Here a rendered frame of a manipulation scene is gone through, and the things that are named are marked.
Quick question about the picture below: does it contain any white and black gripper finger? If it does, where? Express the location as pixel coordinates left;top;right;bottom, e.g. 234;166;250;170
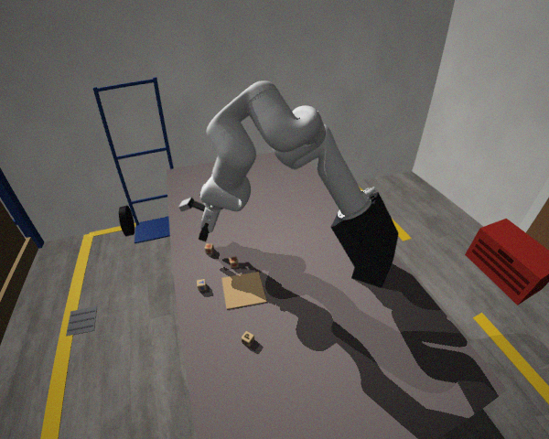
199;223;209;241

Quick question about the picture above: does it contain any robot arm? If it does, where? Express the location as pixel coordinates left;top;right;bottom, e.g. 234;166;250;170
179;80;376;220

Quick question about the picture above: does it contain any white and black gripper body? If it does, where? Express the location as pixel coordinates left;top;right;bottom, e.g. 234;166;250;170
200;203;222;232

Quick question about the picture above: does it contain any tan flat mat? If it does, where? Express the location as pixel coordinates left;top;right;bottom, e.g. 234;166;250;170
221;272;267;309

